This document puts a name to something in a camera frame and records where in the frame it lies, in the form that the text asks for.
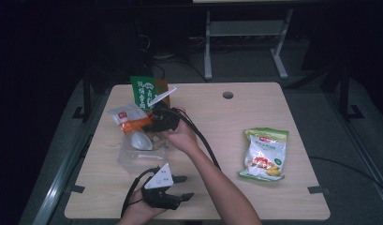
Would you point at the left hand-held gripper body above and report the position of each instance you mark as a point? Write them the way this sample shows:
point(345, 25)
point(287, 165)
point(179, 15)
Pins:
point(159, 179)

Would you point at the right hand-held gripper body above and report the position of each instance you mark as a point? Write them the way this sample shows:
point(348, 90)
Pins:
point(165, 120)

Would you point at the white and orange snack packet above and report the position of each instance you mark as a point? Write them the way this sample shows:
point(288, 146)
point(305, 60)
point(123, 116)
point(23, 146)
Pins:
point(129, 122)

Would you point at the clear plastic container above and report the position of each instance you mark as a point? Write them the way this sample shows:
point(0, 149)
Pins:
point(139, 157)

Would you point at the green and red snack packet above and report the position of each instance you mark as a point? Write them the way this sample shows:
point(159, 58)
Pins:
point(144, 90)

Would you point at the person's right hand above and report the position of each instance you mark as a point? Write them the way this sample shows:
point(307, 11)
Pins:
point(181, 137)

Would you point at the person's left hand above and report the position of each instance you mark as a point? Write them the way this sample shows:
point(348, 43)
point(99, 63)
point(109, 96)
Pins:
point(139, 211)

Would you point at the black metal stand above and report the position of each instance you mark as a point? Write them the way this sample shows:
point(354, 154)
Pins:
point(86, 97)
point(345, 93)

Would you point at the black tape piece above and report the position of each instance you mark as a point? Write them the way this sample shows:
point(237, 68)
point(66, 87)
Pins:
point(317, 190)
point(77, 188)

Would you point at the white and light green snack packet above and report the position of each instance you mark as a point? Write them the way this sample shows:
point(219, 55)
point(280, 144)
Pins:
point(265, 154)

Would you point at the white metal stand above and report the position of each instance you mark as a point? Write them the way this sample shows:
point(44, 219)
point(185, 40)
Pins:
point(245, 28)

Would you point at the aluminium rail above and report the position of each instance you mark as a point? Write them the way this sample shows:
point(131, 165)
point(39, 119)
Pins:
point(59, 181)
point(364, 150)

